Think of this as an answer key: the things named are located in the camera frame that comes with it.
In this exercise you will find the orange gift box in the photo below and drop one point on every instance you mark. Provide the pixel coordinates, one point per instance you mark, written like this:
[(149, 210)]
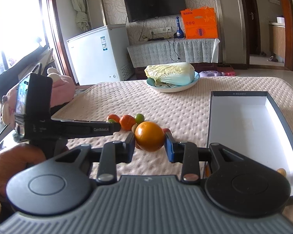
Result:
[(200, 23)]

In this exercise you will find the person left hand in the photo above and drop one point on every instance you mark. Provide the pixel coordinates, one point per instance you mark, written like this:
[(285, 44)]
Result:
[(15, 160)]

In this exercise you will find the green tomato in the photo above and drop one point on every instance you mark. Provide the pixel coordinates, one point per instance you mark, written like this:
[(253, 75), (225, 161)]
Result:
[(139, 118), (111, 121)]

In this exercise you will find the small yellow longan fruit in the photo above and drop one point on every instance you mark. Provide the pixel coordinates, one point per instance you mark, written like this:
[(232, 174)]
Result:
[(282, 171)]

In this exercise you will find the large orange tomato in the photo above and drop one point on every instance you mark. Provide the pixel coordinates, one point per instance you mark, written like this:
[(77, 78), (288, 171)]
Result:
[(149, 136)]

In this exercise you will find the blue rimmed white plate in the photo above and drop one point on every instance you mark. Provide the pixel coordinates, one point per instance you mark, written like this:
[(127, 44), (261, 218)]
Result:
[(169, 88)]

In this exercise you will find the blue glass bottle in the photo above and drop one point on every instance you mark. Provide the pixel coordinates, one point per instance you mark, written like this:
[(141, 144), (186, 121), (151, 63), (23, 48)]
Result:
[(179, 34)]

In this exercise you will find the napa cabbage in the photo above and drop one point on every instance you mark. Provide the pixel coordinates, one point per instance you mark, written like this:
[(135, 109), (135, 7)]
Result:
[(178, 74)]

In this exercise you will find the black wall television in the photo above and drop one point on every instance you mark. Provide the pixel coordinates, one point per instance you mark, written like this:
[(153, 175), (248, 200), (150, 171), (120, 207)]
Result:
[(141, 10)]

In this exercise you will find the white chest freezer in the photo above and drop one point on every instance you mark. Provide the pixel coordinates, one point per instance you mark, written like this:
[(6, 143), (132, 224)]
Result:
[(101, 55)]

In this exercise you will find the knotted green curtain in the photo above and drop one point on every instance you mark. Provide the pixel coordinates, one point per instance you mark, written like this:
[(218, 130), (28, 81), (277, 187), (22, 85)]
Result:
[(81, 19)]

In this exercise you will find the brown kiwi fruit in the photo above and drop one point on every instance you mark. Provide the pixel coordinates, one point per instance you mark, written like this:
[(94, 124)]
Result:
[(134, 128)]

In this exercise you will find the right mandarin orange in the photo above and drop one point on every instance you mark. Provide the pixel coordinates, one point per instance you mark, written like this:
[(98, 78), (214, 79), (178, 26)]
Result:
[(127, 122)]

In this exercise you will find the purple plastic toy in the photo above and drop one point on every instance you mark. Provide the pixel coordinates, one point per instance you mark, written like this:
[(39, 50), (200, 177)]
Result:
[(211, 73)]

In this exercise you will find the grey cloth covered cabinet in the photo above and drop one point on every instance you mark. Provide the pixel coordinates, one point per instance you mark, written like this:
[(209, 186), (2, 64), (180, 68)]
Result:
[(174, 50)]

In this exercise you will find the far red apple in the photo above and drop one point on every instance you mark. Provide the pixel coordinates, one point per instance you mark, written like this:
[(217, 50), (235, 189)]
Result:
[(166, 130)]

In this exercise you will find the mandarin orange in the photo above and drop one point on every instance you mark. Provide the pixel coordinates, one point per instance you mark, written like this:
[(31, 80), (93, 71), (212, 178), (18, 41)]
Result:
[(127, 122), (114, 117)]

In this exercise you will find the left mandarin orange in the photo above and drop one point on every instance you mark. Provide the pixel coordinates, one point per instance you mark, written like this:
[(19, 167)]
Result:
[(114, 117)]

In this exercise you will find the pink quilted table cover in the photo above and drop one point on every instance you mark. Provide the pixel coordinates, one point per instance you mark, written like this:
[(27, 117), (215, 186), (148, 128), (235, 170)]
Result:
[(185, 113)]

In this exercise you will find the phone on gripper mount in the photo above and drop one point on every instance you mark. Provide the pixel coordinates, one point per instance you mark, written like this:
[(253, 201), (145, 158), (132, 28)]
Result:
[(22, 95)]

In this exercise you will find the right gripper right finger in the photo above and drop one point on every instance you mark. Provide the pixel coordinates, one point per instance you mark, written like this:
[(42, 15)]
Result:
[(185, 153)]

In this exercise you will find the grey shallow cardboard box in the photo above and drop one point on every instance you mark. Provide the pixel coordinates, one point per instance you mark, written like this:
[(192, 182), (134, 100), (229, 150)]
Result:
[(252, 124)]

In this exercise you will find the wooden kitchen cabinet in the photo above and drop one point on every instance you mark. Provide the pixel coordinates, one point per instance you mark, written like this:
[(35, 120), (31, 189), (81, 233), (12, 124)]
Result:
[(277, 41)]

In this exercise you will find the pink plush toy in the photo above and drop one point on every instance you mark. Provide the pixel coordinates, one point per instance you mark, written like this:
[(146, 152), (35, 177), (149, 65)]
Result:
[(43, 93)]

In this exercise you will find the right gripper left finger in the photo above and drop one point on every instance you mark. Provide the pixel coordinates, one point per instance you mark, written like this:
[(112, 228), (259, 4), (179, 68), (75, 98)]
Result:
[(113, 153)]

